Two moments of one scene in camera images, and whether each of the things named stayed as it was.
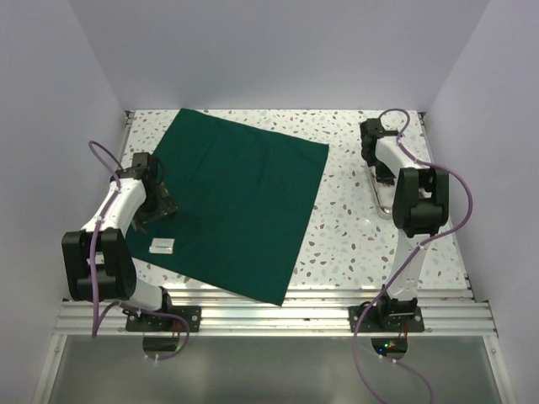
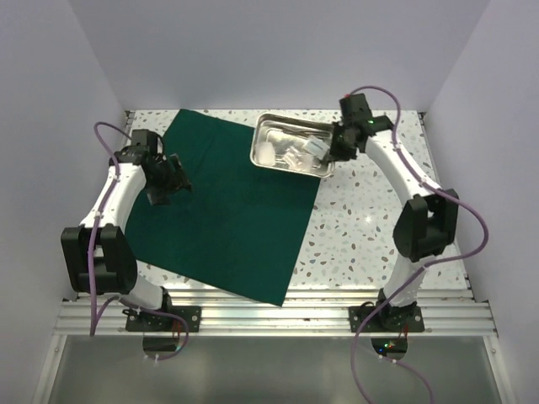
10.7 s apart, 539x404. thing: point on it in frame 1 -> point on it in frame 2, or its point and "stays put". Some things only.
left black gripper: [165, 207] -> [177, 181]
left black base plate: [136, 321] stays put
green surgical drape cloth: [242, 194] stays put
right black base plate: [371, 323] stays put
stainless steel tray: [384, 195] -> [292, 144]
